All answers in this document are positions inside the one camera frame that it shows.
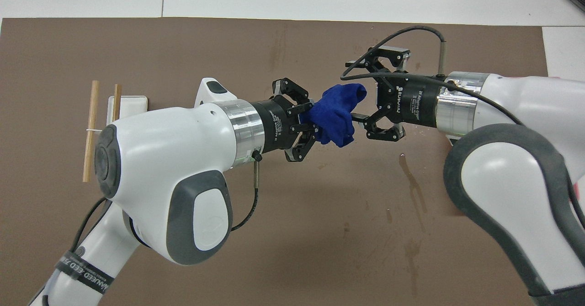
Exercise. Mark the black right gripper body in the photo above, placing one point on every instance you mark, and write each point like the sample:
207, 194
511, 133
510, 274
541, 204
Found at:
411, 100

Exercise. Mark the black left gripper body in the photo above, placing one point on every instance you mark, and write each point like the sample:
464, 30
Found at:
279, 127

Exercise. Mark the blue cloth towel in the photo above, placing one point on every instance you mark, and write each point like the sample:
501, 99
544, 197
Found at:
336, 116

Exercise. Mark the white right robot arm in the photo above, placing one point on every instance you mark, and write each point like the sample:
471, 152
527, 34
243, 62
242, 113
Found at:
512, 182

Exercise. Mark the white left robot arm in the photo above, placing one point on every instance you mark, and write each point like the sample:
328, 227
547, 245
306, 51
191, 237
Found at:
173, 159

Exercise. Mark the brown table mat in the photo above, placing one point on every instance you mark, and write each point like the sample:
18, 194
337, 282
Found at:
320, 233

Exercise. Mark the white rack base tray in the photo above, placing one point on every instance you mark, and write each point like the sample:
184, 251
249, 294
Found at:
135, 104

